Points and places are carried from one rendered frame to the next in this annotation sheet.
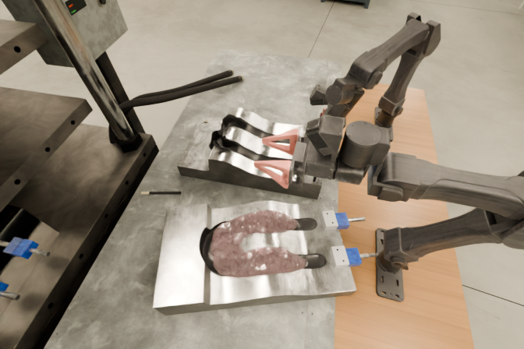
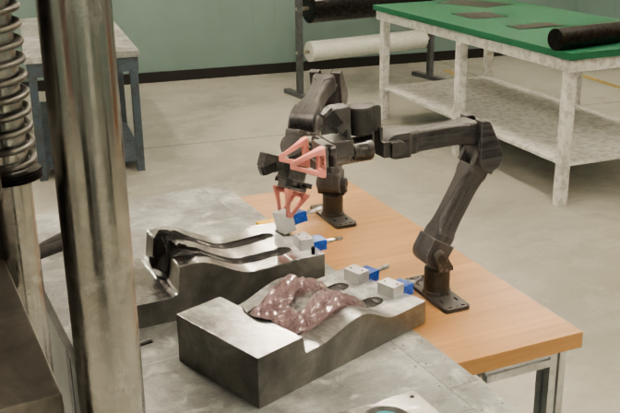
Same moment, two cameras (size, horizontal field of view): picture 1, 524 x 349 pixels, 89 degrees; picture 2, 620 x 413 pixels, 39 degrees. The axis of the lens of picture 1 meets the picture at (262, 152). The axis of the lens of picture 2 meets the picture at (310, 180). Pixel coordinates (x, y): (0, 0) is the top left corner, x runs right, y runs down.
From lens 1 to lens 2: 1.54 m
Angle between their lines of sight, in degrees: 44
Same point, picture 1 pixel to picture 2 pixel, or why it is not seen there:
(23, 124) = not seen: outside the picture
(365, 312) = (447, 325)
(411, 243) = (437, 227)
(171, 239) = (216, 325)
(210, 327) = (317, 393)
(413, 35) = (327, 84)
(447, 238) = (456, 197)
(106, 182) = not seen: hidden behind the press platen
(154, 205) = not seen: hidden behind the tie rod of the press
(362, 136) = (361, 106)
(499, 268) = (580, 399)
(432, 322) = (503, 308)
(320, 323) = (415, 347)
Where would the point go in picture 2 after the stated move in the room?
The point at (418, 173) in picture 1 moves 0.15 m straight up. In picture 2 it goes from (405, 129) to (406, 64)
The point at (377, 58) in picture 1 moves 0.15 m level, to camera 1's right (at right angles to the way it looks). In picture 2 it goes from (310, 105) to (352, 97)
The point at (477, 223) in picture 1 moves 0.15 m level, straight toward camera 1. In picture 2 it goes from (463, 170) to (447, 189)
